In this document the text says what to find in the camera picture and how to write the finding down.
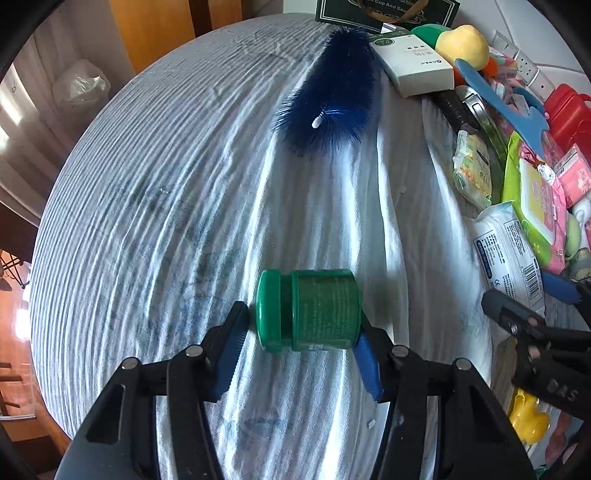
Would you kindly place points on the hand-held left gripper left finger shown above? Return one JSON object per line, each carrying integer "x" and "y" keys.
{"x": 228, "y": 355}

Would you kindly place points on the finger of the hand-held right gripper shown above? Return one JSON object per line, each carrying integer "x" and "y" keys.
{"x": 561, "y": 288}
{"x": 508, "y": 309}

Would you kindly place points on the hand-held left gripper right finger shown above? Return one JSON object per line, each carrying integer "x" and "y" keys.
{"x": 369, "y": 369}

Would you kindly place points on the white sachet packet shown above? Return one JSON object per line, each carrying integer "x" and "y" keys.
{"x": 503, "y": 249}

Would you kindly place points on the small green jar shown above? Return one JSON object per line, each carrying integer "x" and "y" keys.
{"x": 318, "y": 309}

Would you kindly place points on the pink packet strip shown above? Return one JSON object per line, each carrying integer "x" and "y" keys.
{"x": 561, "y": 438}

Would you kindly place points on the green pink wet wipes pack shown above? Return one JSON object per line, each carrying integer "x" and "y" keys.
{"x": 535, "y": 198}

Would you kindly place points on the pale yellow packet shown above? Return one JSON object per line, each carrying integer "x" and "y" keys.
{"x": 471, "y": 170}

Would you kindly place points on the blue plastic hanger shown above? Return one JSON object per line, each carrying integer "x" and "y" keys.
{"x": 531, "y": 124}

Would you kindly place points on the red plastic toy suitcase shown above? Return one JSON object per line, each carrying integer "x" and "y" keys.
{"x": 570, "y": 110}

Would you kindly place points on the black silver tool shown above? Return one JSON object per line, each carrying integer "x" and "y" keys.
{"x": 455, "y": 108}

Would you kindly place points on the white cardboard box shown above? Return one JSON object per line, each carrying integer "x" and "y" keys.
{"x": 415, "y": 62}

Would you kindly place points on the yellow duck plush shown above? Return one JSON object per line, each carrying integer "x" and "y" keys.
{"x": 461, "y": 44}

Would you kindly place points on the blue bottle brush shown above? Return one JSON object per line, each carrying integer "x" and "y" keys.
{"x": 337, "y": 83}

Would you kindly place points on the light curtain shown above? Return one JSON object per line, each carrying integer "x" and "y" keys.
{"x": 32, "y": 138}

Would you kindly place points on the black gift box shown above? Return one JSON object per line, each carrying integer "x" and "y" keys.
{"x": 434, "y": 11}

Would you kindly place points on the clear plastic bag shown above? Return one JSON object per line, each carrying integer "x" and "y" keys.
{"x": 81, "y": 83}

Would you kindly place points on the wooden wall frame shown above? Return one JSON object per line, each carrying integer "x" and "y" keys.
{"x": 152, "y": 27}

